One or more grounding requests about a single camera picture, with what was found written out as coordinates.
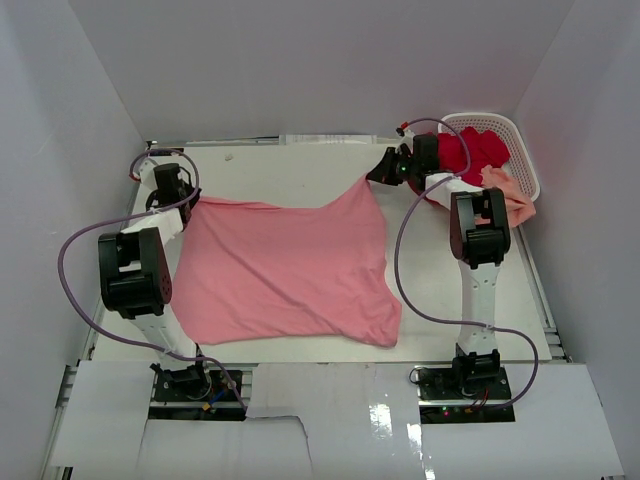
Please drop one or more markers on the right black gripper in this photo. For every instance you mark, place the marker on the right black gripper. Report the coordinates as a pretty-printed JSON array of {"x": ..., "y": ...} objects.
[{"x": 383, "y": 173}]

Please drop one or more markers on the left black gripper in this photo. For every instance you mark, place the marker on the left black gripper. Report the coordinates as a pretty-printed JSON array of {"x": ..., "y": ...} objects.
[{"x": 193, "y": 198}]

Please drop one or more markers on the pink t shirt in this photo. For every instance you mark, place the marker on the pink t shirt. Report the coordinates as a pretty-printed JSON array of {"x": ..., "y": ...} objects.
[{"x": 252, "y": 270}]

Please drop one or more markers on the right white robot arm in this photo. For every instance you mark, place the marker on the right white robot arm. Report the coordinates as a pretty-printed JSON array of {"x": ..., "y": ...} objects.
[{"x": 479, "y": 238}]

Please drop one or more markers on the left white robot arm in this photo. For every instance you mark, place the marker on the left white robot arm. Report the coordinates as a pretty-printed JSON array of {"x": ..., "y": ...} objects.
[{"x": 136, "y": 282}]

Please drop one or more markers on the red t shirt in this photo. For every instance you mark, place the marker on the red t shirt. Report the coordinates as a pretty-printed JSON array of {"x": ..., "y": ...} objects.
[{"x": 485, "y": 149}]

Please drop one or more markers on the white plastic basket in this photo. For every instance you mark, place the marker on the white plastic basket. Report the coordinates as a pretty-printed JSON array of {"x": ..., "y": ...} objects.
[{"x": 519, "y": 165}]

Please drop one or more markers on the peach t shirt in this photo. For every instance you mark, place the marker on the peach t shirt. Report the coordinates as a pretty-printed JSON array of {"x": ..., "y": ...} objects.
[{"x": 519, "y": 207}]

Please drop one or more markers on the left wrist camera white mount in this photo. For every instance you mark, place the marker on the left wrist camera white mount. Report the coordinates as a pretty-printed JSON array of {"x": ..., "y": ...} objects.
[{"x": 142, "y": 172}]

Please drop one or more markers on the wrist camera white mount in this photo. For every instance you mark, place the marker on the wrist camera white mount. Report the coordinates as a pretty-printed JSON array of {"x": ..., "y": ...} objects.
[
  {"x": 142, "y": 172},
  {"x": 405, "y": 135}
]

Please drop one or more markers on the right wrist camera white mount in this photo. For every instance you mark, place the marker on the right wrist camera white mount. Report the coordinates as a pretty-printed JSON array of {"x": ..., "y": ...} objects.
[{"x": 405, "y": 135}]

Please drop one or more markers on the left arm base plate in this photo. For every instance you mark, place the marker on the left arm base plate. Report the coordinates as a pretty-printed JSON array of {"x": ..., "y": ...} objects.
[{"x": 198, "y": 393}]

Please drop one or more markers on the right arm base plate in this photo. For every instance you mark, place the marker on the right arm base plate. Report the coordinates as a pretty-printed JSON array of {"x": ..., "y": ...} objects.
[{"x": 442, "y": 401}]

